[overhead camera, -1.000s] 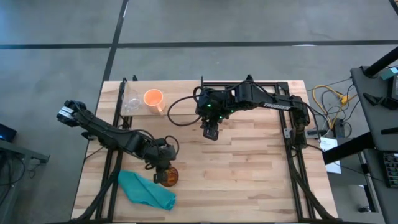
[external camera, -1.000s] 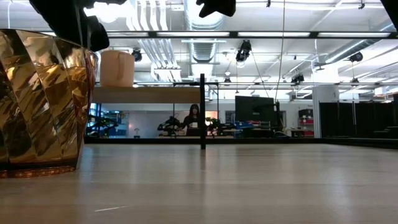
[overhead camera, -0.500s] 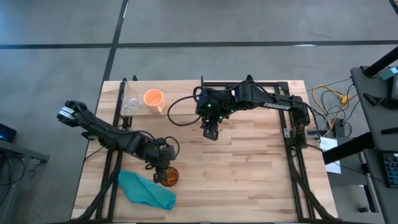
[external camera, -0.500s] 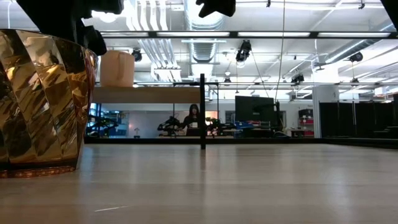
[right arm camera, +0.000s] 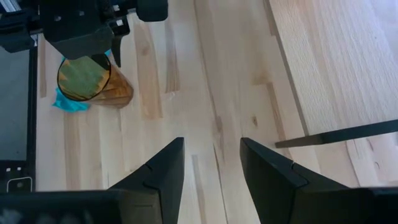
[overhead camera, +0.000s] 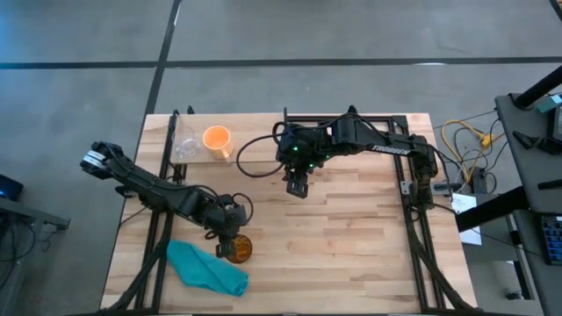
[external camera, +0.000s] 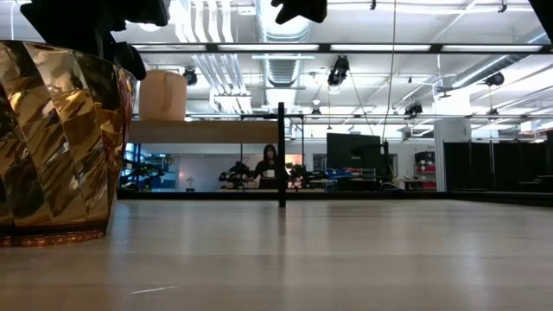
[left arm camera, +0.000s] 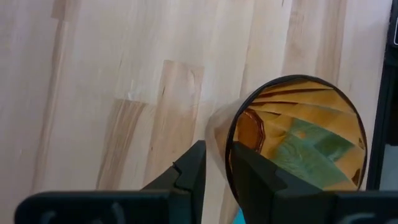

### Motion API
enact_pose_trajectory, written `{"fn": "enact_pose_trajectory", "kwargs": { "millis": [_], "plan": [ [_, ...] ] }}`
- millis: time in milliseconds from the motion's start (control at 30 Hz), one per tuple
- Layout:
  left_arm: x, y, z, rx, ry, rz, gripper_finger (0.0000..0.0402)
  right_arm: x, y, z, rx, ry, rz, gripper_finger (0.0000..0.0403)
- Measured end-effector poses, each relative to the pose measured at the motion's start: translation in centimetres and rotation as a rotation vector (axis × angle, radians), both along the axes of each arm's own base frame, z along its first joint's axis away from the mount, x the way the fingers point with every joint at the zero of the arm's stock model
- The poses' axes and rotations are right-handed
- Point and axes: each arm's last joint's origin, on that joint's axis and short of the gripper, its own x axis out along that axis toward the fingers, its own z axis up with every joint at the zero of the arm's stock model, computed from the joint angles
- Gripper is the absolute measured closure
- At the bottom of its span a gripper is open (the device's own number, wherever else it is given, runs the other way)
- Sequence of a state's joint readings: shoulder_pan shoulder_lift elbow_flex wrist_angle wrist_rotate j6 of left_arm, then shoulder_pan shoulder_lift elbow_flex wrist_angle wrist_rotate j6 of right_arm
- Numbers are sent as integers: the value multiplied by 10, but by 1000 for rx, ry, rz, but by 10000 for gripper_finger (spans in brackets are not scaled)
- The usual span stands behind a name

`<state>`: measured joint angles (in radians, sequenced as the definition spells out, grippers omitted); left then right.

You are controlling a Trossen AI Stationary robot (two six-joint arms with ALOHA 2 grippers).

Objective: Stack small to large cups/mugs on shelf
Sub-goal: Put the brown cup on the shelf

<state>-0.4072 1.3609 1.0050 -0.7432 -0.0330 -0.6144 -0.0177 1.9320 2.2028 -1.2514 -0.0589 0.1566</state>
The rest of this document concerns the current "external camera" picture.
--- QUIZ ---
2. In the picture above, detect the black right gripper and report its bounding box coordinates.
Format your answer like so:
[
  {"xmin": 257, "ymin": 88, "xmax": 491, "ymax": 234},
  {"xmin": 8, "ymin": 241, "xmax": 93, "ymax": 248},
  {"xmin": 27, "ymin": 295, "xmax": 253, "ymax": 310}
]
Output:
[{"xmin": 270, "ymin": 0, "xmax": 328, "ymax": 26}]

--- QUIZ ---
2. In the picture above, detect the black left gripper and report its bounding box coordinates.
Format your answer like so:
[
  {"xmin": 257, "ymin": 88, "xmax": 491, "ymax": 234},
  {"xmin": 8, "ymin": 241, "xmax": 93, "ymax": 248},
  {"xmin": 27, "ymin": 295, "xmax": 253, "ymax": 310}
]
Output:
[{"xmin": 19, "ymin": 0, "xmax": 172, "ymax": 81}]

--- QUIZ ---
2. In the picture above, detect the peach cup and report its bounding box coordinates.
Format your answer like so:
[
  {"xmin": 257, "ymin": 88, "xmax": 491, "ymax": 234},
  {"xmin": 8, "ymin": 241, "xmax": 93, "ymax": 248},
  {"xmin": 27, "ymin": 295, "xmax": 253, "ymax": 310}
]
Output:
[{"xmin": 138, "ymin": 69, "xmax": 188, "ymax": 123}]

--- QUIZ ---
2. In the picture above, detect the amber faceted glass cup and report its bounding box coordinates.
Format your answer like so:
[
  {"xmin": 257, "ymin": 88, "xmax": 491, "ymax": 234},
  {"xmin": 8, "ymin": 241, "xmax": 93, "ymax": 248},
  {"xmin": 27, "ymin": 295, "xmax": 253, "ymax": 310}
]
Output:
[{"xmin": 0, "ymin": 40, "xmax": 139, "ymax": 249}]

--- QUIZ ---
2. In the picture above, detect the black monitor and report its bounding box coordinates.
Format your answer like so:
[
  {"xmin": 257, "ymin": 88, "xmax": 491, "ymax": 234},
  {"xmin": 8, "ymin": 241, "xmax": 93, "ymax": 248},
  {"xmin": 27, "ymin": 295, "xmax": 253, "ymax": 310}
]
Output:
[{"xmin": 326, "ymin": 132, "xmax": 385, "ymax": 181}]

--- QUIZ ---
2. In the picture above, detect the person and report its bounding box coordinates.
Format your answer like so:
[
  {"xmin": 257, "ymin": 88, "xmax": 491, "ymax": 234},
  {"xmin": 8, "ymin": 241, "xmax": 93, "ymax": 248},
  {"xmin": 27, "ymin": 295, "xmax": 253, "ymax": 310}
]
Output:
[{"xmin": 253, "ymin": 143, "xmax": 283, "ymax": 190}]

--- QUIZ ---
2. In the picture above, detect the red storage rack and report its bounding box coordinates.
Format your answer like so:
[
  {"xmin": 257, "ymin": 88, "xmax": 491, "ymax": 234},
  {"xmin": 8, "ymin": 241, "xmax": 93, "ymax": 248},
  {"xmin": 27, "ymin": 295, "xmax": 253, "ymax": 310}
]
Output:
[{"xmin": 413, "ymin": 150, "xmax": 438, "ymax": 192}]

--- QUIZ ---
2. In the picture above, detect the black room partition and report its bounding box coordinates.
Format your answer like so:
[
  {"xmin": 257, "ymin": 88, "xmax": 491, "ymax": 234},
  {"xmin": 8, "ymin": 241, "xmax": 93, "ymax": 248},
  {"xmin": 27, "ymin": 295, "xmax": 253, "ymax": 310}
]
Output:
[{"xmin": 443, "ymin": 130, "xmax": 553, "ymax": 194}]

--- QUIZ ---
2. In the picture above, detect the silver ceiling duct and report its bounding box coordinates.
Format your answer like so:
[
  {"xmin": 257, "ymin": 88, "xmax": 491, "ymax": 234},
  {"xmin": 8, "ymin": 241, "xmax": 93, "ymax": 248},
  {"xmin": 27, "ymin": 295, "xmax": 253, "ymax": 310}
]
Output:
[{"xmin": 255, "ymin": 0, "xmax": 313, "ymax": 89}]

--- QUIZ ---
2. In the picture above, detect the black hanging ceiling camera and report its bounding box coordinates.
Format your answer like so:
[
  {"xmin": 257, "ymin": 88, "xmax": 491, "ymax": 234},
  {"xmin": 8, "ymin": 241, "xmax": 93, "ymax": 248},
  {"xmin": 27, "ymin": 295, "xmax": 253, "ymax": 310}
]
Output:
[
  {"xmin": 484, "ymin": 71, "xmax": 506, "ymax": 88},
  {"xmin": 181, "ymin": 66, "xmax": 200, "ymax": 87},
  {"xmin": 326, "ymin": 54, "xmax": 351, "ymax": 88}
]

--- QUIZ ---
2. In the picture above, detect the black overhead frame bar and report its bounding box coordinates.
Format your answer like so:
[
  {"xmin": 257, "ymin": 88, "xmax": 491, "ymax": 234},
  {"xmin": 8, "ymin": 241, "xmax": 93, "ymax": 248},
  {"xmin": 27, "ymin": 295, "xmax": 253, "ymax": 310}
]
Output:
[{"xmin": 129, "ymin": 41, "xmax": 553, "ymax": 55}]

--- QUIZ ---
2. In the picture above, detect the wooden shelf with black frame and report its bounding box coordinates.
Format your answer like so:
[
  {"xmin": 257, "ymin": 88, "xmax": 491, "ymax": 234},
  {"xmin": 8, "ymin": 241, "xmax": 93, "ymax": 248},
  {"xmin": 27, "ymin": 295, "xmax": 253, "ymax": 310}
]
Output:
[{"xmin": 128, "ymin": 101, "xmax": 306, "ymax": 209}]

